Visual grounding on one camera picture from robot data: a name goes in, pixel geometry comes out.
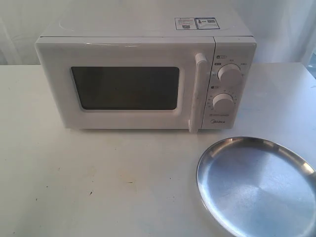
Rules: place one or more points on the white microwave oven body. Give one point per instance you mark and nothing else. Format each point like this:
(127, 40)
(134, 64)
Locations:
(235, 44)

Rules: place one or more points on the blue white warning sticker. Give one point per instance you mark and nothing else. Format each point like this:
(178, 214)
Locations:
(196, 23)

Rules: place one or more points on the round stainless steel plate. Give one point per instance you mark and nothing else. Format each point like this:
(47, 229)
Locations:
(254, 187)

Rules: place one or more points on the white microwave door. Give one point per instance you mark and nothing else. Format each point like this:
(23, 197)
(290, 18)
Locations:
(128, 83)

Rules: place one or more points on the upper white control knob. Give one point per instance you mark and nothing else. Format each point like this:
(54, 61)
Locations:
(230, 75)

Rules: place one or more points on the lower white control knob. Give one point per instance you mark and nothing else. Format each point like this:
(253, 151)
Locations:
(223, 102)

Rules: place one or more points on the white control knob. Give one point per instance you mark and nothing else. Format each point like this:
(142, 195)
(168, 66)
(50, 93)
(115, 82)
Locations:
(230, 75)
(223, 102)

